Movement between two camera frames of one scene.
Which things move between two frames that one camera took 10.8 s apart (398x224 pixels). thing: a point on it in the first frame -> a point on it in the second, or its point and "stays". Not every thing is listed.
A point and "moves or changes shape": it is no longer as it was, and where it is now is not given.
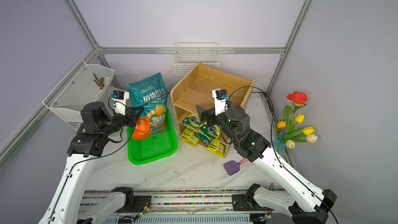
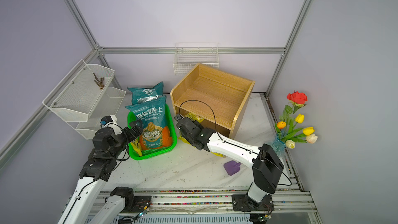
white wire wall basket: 188,54 stays
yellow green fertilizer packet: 193,121 moves or changes shape
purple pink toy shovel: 232,167 stays
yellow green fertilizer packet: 213,131 moves or changes shape
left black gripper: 132,119 -> 138,130
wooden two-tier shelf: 196,88 stays
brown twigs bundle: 99,83 stays
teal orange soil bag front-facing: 150,93 moves or changes shape
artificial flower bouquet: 285,127 stays
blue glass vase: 280,147 stays
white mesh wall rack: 85,83 stays
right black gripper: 204,115 -> 187,137
